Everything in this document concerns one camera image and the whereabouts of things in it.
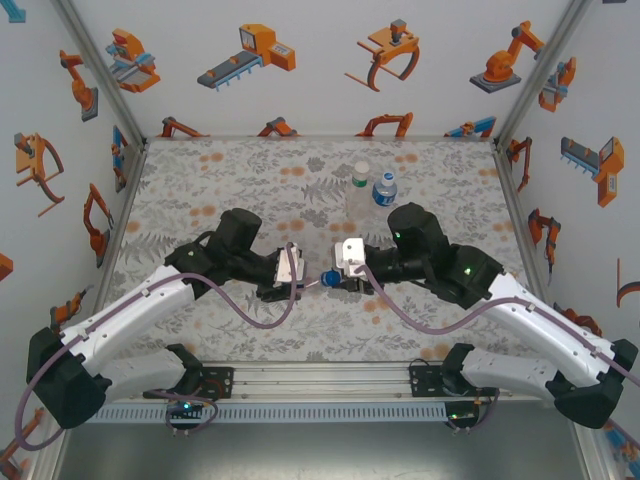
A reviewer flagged blue label Pocari Sweat bottle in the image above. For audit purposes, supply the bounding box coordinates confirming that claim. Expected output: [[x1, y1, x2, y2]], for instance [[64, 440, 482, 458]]
[[371, 170, 399, 208]]

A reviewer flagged clear bottle green leaf label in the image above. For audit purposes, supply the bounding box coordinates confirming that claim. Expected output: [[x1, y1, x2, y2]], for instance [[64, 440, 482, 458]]
[[348, 160, 374, 214]]

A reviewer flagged floral fern print tablecloth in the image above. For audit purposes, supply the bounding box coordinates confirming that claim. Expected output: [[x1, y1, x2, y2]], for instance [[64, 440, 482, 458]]
[[102, 138, 564, 364]]

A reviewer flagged grooved aluminium mounting rail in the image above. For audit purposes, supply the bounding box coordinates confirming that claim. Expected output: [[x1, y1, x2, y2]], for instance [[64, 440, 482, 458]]
[[109, 360, 506, 401]]

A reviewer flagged aluminium table side rail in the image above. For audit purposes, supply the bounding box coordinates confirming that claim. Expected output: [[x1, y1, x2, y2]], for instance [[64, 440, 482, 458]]
[[97, 141, 150, 301], [492, 144, 556, 311]]

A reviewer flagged white slotted cable tray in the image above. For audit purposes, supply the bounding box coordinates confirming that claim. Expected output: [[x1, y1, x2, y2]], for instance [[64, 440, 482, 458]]
[[94, 402, 451, 425]]

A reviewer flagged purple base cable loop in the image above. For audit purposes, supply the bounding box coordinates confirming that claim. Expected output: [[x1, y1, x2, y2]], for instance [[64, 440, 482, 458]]
[[446, 392, 503, 435], [144, 387, 221, 437]]

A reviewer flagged thin aluminium table edge rail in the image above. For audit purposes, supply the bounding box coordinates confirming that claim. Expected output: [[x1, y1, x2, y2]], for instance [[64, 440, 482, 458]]
[[144, 133, 499, 144]]

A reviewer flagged aluminium frame post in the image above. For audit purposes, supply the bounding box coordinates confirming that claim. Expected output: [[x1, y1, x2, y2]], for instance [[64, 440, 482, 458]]
[[27, 424, 71, 480], [574, 424, 619, 480], [49, 0, 150, 151], [492, 0, 596, 151]]

